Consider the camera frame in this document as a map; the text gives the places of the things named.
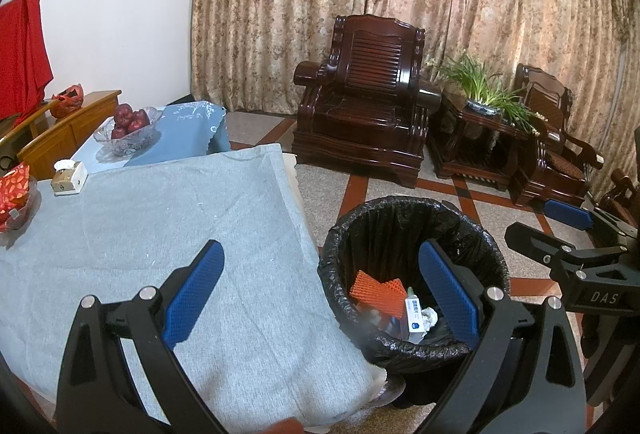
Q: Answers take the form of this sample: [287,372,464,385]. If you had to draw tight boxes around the small glass dish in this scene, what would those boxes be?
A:
[0,176,39,233]

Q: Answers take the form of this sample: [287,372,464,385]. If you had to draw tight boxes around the small orange foam net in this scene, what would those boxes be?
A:
[349,270,389,306]

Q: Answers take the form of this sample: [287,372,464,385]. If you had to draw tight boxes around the black bagged trash bin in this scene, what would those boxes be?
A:
[317,195,511,410]

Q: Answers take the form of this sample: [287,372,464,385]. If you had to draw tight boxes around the green potted plant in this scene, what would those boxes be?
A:
[434,48,544,135]

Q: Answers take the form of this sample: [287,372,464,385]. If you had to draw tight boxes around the large orange foam net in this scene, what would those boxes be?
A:
[372,279,409,319]

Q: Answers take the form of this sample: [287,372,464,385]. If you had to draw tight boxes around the grey tablecloth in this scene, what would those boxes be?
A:
[0,144,382,426]

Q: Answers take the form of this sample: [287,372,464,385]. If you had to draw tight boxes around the white blue toothpaste tube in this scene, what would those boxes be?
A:
[403,295,427,344]

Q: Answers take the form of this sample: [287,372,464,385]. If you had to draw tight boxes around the dark wooden cushioned armchair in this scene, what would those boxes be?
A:
[510,62,606,209]

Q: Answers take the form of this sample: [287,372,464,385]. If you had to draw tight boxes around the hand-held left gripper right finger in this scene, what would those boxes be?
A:
[414,238,589,434]

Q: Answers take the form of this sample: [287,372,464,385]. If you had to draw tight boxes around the red cloth cover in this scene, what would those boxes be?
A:
[0,0,55,127]

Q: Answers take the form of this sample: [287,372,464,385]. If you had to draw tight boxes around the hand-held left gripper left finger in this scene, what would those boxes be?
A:
[54,239,227,434]

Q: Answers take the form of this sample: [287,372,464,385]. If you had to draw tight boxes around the glass fruit bowl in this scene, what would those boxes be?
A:
[93,106,164,157]

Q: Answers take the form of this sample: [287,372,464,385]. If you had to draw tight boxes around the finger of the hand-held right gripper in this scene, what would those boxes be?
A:
[504,221,577,269]
[543,199,640,243]

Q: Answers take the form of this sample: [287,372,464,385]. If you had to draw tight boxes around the light blue tablecloth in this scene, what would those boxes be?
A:
[72,100,231,175]

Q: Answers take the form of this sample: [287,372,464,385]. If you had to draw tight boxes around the light wooden cabinet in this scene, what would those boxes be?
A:
[0,90,123,181]

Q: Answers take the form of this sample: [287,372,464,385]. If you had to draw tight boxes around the white tissue box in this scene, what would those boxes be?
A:
[51,159,89,197]

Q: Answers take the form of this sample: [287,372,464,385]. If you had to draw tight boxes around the dark wooden side table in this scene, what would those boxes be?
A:
[429,91,539,193]

